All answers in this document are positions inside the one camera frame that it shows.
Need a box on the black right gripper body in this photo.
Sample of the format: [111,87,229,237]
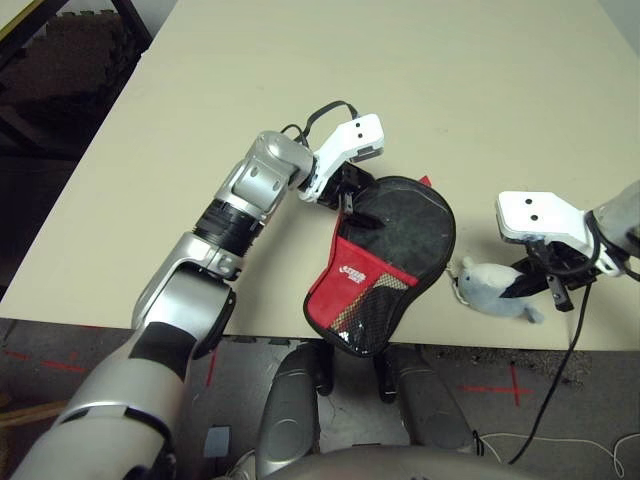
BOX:
[519,238,599,292]

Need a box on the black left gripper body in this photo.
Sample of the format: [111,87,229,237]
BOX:
[319,163,374,212]

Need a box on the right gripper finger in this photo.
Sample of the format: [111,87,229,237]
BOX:
[499,269,551,302]
[546,274,574,313]

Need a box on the grey plush toy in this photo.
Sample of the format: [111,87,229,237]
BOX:
[453,256,546,325]

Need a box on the black red paddle case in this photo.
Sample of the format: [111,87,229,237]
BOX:
[303,174,457,359]

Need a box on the red tape cross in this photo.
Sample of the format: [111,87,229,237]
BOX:
[459,362,534,407]

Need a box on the grey robot right leg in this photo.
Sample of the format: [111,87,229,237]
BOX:
[377,344,476,454]

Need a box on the grey robot leg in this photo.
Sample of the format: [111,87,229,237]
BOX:
[377,344,476,454]
[257,342,334,476]

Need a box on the grey robot left leg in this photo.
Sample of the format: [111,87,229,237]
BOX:
[257,342,334,476]

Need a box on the blue-grey floor block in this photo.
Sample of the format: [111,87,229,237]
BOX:
[205,425,233,457]

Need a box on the red tape strip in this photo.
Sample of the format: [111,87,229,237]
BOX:
[4,349,87,374]

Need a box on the wooden plank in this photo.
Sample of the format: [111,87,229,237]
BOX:
[0,399,67,427]

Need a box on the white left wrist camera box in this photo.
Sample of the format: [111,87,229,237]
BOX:
[298,113,386,204]

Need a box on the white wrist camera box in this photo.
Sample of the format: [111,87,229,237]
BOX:
[298,113,386,204]
[495,191,624,277]

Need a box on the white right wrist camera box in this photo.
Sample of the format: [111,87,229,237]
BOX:
[495,191,624,277]

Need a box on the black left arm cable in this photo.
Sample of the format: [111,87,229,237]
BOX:
[279,101,359,149]

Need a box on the white floor cable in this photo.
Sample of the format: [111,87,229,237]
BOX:
[474,432,640,477]

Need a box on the black metal frame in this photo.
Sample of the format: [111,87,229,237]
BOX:
[0,0,152,57]

